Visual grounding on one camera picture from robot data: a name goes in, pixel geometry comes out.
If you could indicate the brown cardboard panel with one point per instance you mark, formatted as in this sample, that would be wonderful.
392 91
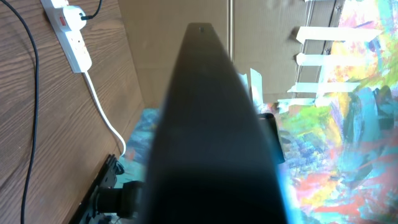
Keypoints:
217 46

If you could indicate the colourful painted floor cloth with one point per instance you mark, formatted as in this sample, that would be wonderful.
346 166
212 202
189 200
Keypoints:
327 70

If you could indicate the blue screen smartphone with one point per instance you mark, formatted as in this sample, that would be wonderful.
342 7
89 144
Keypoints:
210 161

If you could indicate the white power strip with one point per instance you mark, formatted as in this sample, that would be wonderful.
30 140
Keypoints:
71 42

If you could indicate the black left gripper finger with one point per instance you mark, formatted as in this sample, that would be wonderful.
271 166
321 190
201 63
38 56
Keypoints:
267 120

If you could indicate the white charger plug adapter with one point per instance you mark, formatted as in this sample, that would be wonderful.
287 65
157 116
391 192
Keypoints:
69 19

